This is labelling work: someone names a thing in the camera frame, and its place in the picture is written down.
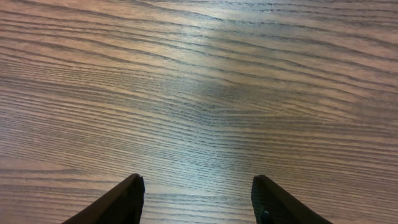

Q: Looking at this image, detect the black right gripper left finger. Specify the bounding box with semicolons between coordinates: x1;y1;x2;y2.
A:
63;174;145;224

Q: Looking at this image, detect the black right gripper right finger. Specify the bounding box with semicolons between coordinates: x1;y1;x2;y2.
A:
251;175;331;224

